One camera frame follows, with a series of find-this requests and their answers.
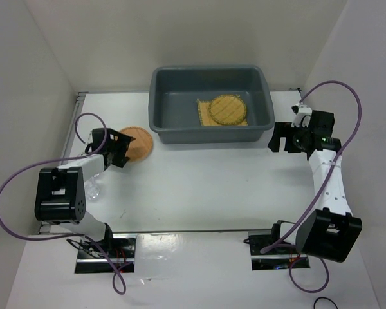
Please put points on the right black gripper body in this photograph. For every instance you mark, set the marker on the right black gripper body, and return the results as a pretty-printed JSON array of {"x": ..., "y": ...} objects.
[{"x": 299, "y": 134}]

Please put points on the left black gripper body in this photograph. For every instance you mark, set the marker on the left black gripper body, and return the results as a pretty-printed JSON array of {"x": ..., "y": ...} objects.
[{"x": 114, "y": 149}]

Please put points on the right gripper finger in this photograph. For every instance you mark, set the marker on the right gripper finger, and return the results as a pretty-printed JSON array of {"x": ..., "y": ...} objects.
[
  {"x": 289, "y": 146},
  {"x": 280, "y": 130}
]

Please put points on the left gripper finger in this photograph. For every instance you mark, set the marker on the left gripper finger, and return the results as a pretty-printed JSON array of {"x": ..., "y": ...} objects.
[
  {"x": 116, "y": 139},
  {"x": 116, "y": 159}
]

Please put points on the yellow round woven coaster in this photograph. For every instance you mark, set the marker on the yellow round woven coaster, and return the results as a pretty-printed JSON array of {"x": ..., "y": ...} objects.
[{"x": 227, "y": 110}]

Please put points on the square bamboo mat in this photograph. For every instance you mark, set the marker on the square bamboo mat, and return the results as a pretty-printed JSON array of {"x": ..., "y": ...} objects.
[{"x": 206, "y": 120}]

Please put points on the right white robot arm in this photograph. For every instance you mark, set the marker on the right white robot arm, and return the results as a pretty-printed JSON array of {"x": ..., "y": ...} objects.
[{"x": 328, "y": 229}]

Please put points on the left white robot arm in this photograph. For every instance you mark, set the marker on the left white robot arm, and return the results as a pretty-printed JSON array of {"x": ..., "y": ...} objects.
[{"x": 61, "y": 194}]

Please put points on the grey plastic bin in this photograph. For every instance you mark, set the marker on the grey plastic bin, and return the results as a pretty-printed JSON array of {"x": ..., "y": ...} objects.
[{"x": 175, "y": 92}]

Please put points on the orange round woven coaster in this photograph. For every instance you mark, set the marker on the orange round woven coaster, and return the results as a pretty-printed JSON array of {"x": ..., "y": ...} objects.
[{"x": 141, "y": 145}]

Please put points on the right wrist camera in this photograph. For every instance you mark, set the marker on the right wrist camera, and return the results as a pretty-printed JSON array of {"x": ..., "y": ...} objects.
[{"x": 303, "y": 114}]

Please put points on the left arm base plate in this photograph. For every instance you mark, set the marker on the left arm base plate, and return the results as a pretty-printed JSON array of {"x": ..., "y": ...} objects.
[{"x": 91, "y": 261}]

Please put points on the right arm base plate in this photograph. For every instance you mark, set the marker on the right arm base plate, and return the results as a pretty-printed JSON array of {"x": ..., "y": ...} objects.
[{"x": 279, "y": 258}]

